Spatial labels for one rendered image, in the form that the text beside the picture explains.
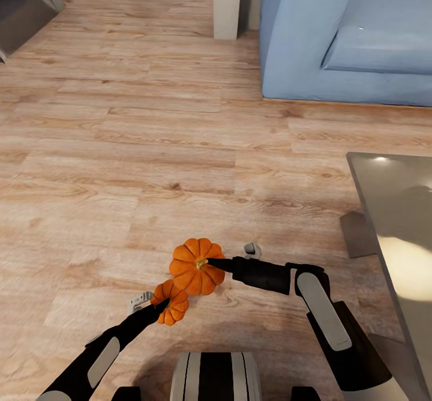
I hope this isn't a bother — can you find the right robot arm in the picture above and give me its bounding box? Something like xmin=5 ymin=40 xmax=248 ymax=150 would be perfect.
xmin=208 ymin=241 xmax=409 ymax=401

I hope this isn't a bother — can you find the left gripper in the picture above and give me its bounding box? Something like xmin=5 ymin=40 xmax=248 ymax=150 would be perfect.
xmin=124 ymin=298 xmax=170 ymax=339

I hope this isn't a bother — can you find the pumpkin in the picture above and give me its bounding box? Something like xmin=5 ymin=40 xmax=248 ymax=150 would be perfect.
xmin=169 ymin=238 xmax=225 ymax=296
xmin=150 ymin=279 xmax=189 ymax=326

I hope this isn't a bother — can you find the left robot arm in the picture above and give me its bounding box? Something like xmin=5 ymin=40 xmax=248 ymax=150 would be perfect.
xmin=36 ymin=291 xmax=170 ymax=401

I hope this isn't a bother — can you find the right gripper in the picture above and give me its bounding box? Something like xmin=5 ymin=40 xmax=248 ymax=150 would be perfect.
xmin=208 ymin=256 xmax=272 ymax=291

